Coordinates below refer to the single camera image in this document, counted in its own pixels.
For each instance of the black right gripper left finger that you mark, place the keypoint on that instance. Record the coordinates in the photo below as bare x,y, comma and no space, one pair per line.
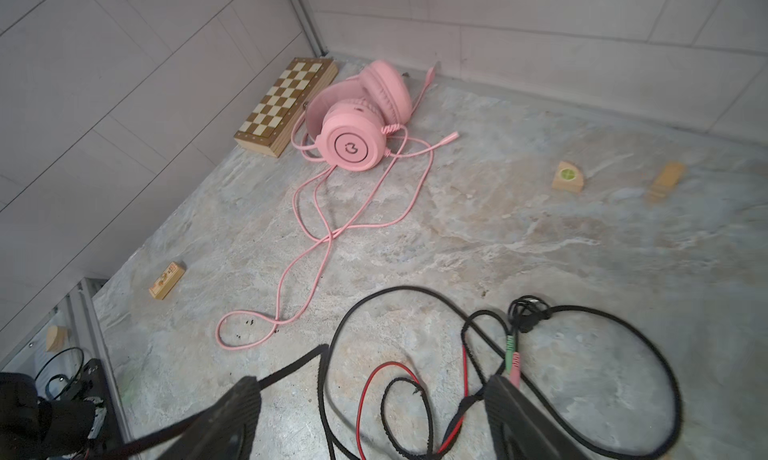
226,430

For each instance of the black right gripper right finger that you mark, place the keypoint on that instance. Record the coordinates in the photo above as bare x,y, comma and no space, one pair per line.
519,430

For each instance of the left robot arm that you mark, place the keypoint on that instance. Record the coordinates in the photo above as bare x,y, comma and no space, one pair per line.
35,428

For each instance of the pink headphones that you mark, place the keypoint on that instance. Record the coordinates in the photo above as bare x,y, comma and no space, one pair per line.
348,124

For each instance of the rectangular wooden block left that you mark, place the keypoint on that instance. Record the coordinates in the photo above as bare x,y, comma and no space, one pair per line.
167,281

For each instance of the round wooden piece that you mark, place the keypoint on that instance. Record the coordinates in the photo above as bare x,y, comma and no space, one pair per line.
56,338

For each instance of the wooden block green sticker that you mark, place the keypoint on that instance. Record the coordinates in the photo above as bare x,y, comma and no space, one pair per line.
568,177

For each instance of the wooden block red letter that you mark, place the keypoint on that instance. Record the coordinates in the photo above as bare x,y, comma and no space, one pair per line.
666,181

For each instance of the wooden folded chess board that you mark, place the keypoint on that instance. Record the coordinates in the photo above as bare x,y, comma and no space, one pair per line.
268,128

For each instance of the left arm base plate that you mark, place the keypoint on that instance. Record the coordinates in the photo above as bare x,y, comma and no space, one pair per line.
92,385

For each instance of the aluminium rail frame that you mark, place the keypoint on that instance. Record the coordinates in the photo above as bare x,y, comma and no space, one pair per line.
55,373

